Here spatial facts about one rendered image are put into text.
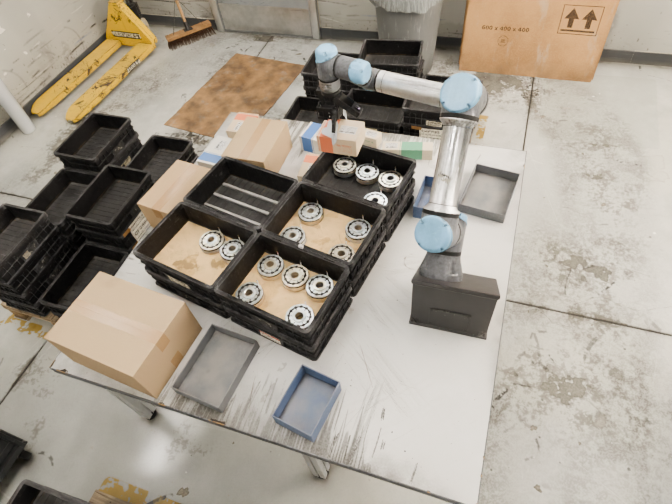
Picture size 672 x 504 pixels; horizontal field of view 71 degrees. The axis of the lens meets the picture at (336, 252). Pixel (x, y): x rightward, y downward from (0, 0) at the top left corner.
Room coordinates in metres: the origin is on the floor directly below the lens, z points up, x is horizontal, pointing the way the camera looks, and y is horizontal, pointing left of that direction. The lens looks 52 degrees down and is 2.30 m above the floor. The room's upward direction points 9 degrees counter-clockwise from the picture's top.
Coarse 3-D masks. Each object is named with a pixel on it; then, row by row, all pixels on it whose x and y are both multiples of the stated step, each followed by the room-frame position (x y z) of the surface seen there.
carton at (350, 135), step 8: (328, 120) 1.56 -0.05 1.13; (344, 120) 1.54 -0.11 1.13; (352, 120) 1.53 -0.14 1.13; (320, 128) 1.51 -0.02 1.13; (344, 128) 1.49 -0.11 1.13; (352, 128) 1.48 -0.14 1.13; (360, 128) 1.48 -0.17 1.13; (320, 136) 1.47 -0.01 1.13; (344, 136) 1.44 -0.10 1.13; (352, 136) 1.44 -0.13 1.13; (360, 136) 1.46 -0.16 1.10; (320, 144) 1.47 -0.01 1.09; (328, 144) 1.45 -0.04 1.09; (336, 144) 1.44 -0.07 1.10; (344, 144) 1.42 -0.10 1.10; (352, 144) 1.41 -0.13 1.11; (360, 144) 1.45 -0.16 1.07; (328, 152) 1.45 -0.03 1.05; (336, 152) 1.44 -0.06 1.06; (344, 152) 1.43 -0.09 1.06; (352, 152) 1.41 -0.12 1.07
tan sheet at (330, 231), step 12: (324, 216) 1.32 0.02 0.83; (336, 216) 1.31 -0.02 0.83; (312, 228) 1.27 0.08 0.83; (324, 228) 1.26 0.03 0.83; (336, 228) 1.25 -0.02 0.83; (312, 240) 1.21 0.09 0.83; (324, 240) 1.20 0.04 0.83; (336, 240) 1.19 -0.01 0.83; (348, 240) 1.18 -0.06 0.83; (324, 252) 1.14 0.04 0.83
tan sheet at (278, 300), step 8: (256, 264) 1.13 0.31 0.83; (288, 264) 1.11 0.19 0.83; (256, 272) 1.09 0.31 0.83; (312, 272) 1.05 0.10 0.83; (248, 280) 1.06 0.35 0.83; (264, 280) 1.05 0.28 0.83; (280, 280) 1.04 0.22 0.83; (264, 288) 1.01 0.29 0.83; (272, 288) 1.01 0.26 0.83; (280, 288) 1.00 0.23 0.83; (272, 296) 0.97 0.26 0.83; (280, 296) 0.97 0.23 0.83; (288, 296) 0.96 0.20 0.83; (296, 296) 0.96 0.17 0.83; (304, 296) 0.95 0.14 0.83; (264, 304) 0.94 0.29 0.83; (272, 304) 0.94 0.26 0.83; (280, 304) 0.93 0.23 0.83; (288, 304) 0.93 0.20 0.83; (296, 304) 0.92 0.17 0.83; (312, 304) 0.91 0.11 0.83; (320, 304) 0.91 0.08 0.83; (272, 312) 0.90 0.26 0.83; (280, 312) 0.90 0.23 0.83
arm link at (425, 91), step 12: (372, 72) 1.48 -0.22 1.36; (384, 72) 1.47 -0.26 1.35; (372, 84) 1.46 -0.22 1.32; (384, 84) 1.43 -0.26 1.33; (396, 84) 1.41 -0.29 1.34; (408, 84) 1.38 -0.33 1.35; (420, 84) 1.37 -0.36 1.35; (432, 84) 1.35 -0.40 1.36; (408, 96) 1.37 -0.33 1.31; (420, 96) 1.34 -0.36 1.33; (432, 96) 1.32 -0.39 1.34
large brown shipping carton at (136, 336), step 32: (96, 288) 1.08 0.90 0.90; (128, 288) 1.06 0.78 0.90; (64, 320) 0.96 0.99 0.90; (96, 320) 0.94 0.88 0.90; (128, 320) 0.92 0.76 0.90; (160, 320) 0.90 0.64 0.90; (192, 320) 0.95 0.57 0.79; (64, 352) 0.89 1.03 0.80; (96, 352) 0.81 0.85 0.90; (128, 352) 0.79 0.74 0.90; (160, 352) 0.80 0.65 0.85; (128, 384) 0.76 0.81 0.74; (160, 384) 0.74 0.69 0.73
